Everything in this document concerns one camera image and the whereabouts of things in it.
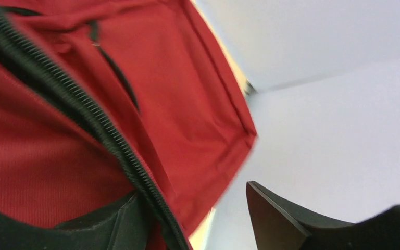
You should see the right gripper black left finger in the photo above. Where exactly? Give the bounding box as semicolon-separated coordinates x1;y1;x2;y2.
0;192;152;250

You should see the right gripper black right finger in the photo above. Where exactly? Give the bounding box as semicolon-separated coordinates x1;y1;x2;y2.
246;181;400;249

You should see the red backpack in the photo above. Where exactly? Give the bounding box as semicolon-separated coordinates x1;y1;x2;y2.
0;1;257;249

